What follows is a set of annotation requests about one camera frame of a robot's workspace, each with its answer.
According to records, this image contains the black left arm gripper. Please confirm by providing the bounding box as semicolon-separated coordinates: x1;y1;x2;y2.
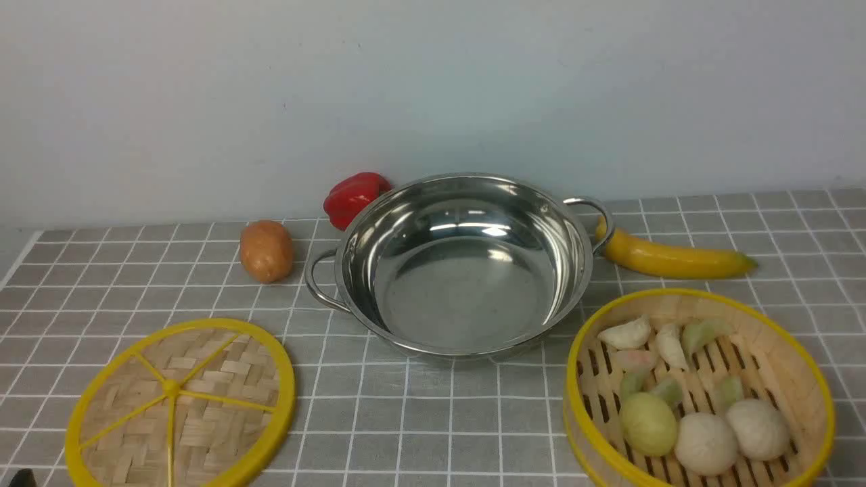
8;469;37;487

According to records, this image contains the yellow woven bamboo steamer lid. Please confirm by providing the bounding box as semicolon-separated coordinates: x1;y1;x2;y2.
64;318;297;486

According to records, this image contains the yellow-rimmed bamboo steamer basket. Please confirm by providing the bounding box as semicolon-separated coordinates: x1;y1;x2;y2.
563;289;836;486

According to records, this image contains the stainless steel pot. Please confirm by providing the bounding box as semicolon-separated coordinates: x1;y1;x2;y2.
304;173;616;361

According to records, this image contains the brown potato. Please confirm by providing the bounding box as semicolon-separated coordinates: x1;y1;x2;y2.
240;220;294;284

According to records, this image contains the red bell pepper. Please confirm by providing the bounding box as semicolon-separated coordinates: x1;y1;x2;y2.
323;172;392;231

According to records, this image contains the small green dumpling left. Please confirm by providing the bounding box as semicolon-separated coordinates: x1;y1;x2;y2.
619;370;650;401

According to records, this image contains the pink white dumpling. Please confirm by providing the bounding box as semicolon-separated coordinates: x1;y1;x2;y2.
613;349;659;373

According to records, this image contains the green round bun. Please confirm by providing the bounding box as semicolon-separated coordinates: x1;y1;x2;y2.
619;392;678;457

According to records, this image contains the yellow banana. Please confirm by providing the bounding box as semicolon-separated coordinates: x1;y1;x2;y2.
603;229;758;280

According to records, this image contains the green dumpling centre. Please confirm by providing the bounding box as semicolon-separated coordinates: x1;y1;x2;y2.
649;374;683;409

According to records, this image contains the white dumpling upright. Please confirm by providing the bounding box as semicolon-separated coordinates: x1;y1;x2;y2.
656;323;689;371

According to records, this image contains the white round bun centre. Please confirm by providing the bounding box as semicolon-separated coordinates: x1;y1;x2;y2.
675;412;738;477

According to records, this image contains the white round bun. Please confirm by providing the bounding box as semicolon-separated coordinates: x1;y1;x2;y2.
675;412;738;477
725;398;791;461

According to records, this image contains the green dumpling top right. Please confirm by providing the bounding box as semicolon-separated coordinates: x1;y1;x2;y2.
681;318;733;358

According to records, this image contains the white round bun right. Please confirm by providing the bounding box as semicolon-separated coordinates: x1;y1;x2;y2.
725;398;791;461

